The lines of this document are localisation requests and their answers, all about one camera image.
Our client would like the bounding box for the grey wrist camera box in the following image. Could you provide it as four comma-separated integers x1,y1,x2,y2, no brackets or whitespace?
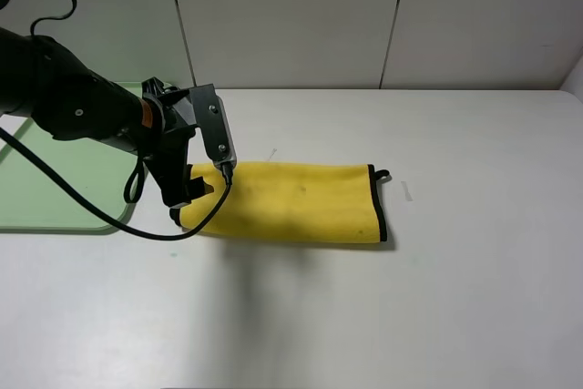
189,84,237,169

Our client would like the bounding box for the light green tray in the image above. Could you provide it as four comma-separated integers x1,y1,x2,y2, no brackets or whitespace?
0,81,179,235

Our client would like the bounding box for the black camera cable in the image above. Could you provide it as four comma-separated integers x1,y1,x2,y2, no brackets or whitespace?
0,0,236,241

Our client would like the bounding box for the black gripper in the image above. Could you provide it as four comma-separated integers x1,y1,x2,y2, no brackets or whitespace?
140,77,213,227

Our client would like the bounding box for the clear tape strip on table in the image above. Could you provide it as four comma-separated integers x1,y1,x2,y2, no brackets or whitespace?
401,181,414,202

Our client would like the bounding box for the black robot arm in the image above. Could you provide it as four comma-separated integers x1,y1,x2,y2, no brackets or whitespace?
1,29,213,210

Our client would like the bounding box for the yellow towel with black trim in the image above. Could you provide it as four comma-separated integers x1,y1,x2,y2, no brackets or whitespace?
169,161,392,245

